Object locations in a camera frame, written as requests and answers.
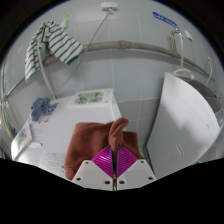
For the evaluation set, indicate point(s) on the crumpled blue cloth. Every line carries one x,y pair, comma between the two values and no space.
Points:
39,106

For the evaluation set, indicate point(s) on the metal wall faucet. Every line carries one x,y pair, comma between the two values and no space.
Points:
176,33

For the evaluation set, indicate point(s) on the white upright pipe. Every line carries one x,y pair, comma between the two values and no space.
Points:
46,78

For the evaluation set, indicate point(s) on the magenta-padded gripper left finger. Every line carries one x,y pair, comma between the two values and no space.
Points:
93,175

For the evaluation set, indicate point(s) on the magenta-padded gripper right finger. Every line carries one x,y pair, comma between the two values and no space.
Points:
136,173

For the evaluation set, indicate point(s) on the printed text paper sheet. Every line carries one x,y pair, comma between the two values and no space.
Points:
51,163

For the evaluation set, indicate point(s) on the blue wall sticker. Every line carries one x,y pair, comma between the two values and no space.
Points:
165,19

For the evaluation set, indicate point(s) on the small book with green picture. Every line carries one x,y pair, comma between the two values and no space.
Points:
88,97

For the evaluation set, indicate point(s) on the green striped white shirt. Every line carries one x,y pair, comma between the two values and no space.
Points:
63,43

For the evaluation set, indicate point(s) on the brown towel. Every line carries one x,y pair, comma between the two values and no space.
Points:
86,143

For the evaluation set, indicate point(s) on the grey wall pipe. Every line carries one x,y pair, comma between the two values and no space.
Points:
133,45

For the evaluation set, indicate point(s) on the white wall socket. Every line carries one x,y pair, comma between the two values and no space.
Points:
109,6

